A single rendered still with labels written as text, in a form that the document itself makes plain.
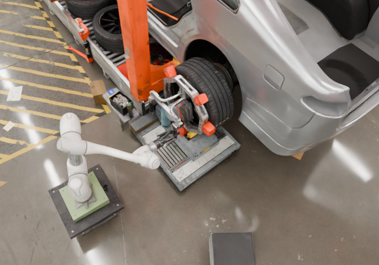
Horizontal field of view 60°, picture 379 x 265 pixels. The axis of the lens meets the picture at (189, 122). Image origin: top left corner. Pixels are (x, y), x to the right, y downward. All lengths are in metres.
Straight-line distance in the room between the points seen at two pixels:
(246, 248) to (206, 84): 1.40
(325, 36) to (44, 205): 3.25
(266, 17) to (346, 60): 1.45
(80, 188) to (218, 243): 1.22
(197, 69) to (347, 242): 2.18
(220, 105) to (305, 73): 0.79
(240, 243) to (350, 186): 1.50
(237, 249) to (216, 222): 0.48
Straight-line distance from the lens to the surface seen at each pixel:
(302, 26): 3.58
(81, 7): 4.56
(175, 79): 2.68
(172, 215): 3.29
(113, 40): 3.99
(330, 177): 3.84
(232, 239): 2.92
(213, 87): 2.63
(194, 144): 3.36
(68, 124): 2.42
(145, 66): 2.97
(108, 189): 3.10
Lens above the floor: 3.13
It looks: 56 degrees down
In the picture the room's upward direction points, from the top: 6 degrees clockwise
